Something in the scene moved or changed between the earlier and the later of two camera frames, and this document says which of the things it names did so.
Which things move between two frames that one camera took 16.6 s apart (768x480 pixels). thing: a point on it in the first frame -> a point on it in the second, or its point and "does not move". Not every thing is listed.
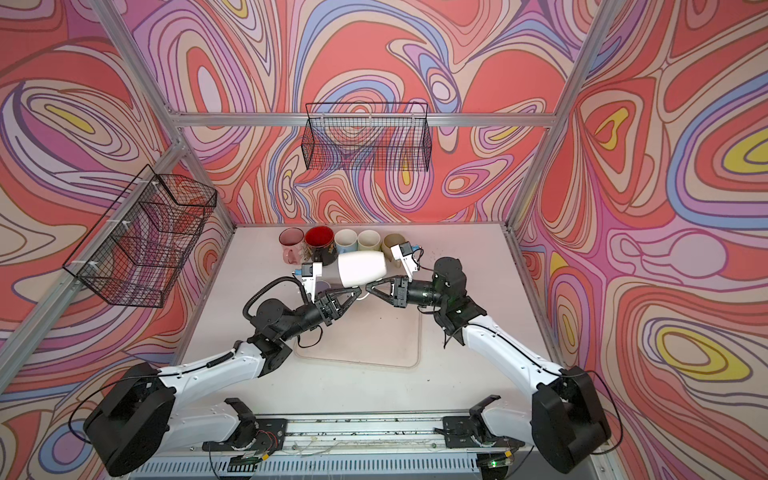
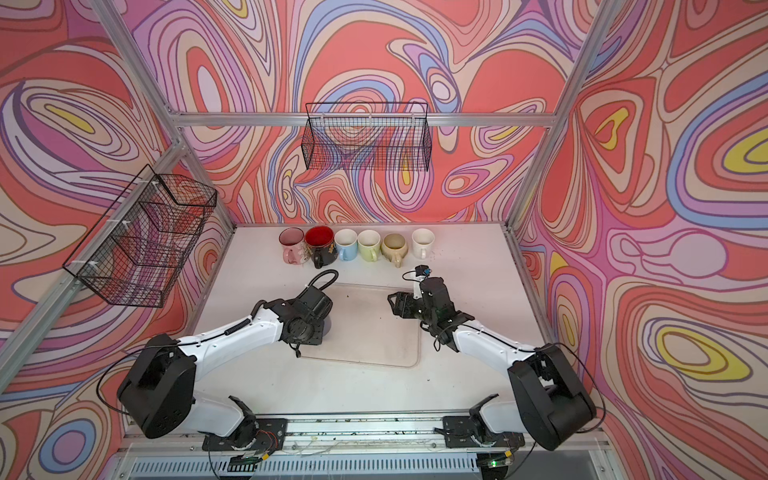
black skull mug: (319, 245) does not move
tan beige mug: (390, 241) does not move
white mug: (360, 267) -> (422, 242)
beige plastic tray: (370, 333) does not move
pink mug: (292, 239) does not move
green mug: (369, 240) does not move
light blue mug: (345, 240) does not move
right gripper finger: (399, 289) -> (401, 304)
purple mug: (321, 285) -> (327, 323)
